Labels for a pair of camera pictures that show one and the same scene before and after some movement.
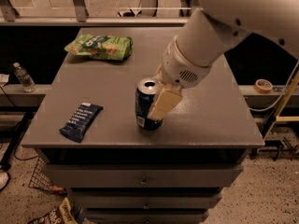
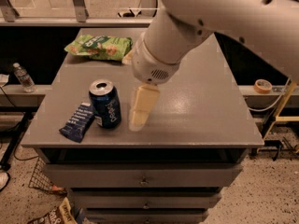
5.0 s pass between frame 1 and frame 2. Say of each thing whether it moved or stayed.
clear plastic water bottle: stayed
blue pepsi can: moved
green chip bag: stayed
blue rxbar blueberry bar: stayed
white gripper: moved
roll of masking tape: stayed
